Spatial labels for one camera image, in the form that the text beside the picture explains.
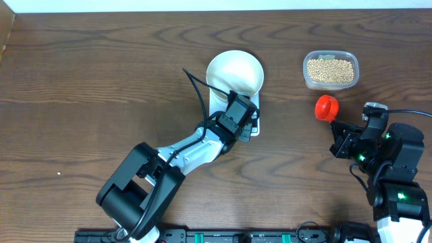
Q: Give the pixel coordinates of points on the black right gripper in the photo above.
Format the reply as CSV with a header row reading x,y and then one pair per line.
x,y
343,140

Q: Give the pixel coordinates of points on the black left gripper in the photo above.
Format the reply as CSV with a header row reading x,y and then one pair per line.
x,y
247,127

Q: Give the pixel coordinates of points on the white digital kitchen scale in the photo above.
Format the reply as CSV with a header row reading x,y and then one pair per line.
x,y
219,104

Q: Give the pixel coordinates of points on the red plastic measuring scoop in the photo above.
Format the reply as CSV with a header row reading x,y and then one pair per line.
x,y
326,108

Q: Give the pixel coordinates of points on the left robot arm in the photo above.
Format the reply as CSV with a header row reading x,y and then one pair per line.
x,y
140,190

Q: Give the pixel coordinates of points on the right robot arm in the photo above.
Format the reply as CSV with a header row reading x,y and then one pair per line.
x,y
389,157

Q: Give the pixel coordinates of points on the white ceramic bowl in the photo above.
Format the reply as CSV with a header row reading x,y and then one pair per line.
x,y
236,70

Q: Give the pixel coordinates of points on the clear plastic container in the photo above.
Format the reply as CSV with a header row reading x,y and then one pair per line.
x,y
341,55

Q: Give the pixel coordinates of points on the soybeans in container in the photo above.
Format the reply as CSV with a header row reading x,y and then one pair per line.
x,y
330,70

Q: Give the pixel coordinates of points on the cardboard box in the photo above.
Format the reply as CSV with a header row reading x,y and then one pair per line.
x,y
7,17

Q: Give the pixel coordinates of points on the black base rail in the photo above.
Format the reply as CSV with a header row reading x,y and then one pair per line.
x,y
302,235

